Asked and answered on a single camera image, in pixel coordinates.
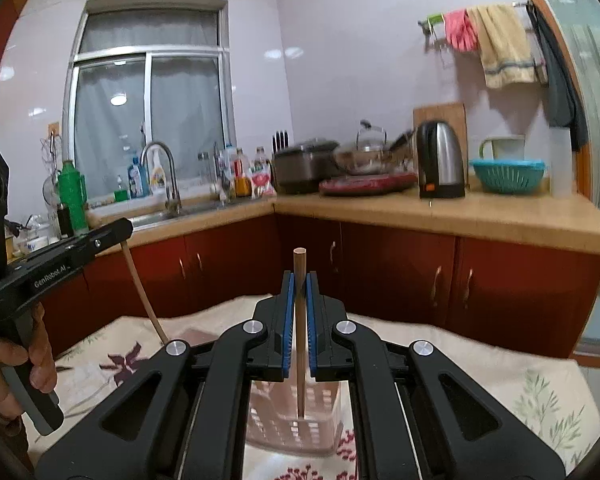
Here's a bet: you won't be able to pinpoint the white mug green handle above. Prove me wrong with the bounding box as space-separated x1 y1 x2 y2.
478 135 527 163

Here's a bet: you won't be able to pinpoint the pink hanging cloth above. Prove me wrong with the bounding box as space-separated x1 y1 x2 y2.
442 8 480 53

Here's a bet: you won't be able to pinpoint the green thermos flask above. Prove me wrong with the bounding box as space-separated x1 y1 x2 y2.
56 160 89 236

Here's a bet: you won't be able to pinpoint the wooden countertop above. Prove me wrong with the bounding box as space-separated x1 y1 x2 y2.
10 187 600 256

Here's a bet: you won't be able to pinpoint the blue detergent bottle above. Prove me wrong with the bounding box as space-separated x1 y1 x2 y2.
127 156 148 198

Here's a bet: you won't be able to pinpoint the floral printed tablecloth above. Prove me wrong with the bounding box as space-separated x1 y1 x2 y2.
25 292 600 480

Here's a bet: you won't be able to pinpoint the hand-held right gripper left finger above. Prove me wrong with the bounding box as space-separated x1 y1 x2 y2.
34 270 297 480

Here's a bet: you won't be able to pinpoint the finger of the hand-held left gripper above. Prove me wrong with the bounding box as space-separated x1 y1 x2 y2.
62 217 134 271

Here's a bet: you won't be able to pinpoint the steel kitchen sink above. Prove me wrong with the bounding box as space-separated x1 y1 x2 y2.
125 205 231 231

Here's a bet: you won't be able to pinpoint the white spray bottle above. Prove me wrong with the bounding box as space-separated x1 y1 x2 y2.
147 152 168 193

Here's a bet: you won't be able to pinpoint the white plastic jug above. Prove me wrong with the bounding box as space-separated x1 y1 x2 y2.
550 125 581 198

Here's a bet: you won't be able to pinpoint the teal plastic colander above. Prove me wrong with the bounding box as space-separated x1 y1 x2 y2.
469 158 551 195

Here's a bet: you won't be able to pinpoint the sliding glass window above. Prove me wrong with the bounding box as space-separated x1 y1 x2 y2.
62 0 238 201

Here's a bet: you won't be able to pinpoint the wooden chopstick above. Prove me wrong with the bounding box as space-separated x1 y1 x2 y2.
121 241 170 345
293 248 308 418

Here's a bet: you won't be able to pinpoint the person's left hand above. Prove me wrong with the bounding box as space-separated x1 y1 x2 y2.
0 305 58 421

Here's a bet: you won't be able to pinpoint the pink perforated utensil holder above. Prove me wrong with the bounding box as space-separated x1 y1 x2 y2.
245 377 346 458

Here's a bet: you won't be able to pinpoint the red round tray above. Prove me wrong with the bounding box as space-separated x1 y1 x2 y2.
319 172 420 197

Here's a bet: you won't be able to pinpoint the metal wok with lid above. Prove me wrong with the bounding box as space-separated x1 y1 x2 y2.
335 120 416 176

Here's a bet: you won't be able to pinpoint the dark grey hanging cloth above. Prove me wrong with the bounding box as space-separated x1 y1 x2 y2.
526 0 590 152

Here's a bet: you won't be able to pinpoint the wooden cutting board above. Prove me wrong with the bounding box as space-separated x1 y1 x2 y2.
412 102 468 191

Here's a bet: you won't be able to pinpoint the steel kitchen faucet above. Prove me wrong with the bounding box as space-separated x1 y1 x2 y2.
140 141 183 216

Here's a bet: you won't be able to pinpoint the orange sauce bottle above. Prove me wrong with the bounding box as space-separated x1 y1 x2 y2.
235 148 253 198

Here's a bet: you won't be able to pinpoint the dark rice cooker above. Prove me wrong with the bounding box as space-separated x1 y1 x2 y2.
272 138 341 195

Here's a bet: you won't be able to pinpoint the red kitchen cabinets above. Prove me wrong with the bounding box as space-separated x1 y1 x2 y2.
30 212 600 361

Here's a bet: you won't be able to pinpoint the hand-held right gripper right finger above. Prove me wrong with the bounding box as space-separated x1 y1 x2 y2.
306 270 566 480

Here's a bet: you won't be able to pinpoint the yellow hanging towel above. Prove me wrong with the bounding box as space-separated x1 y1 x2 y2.
466 4 543 89

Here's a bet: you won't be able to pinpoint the hanging metal strainer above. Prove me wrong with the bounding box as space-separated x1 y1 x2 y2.
41 130 65 211

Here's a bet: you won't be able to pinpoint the metal towel rack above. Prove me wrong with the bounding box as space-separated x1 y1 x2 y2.
419 1 551 86

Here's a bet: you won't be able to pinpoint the steel electric kettle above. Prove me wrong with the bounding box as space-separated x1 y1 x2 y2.
416 120 467 200

